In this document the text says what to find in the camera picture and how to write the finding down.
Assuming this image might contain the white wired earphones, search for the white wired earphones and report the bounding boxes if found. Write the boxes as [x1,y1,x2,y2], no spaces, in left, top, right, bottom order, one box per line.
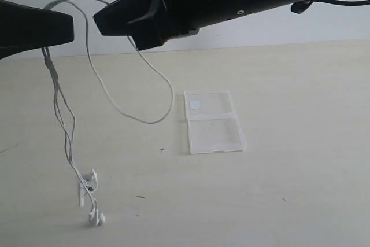
[42,0,175,227]

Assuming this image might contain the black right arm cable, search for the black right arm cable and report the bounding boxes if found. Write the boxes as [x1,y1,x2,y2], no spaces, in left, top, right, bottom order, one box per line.
[290,0,370,14]

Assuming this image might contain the clear plastic storage box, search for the clear plastic storage box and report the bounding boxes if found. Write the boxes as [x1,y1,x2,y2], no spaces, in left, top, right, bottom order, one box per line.
[176,90,247,155]

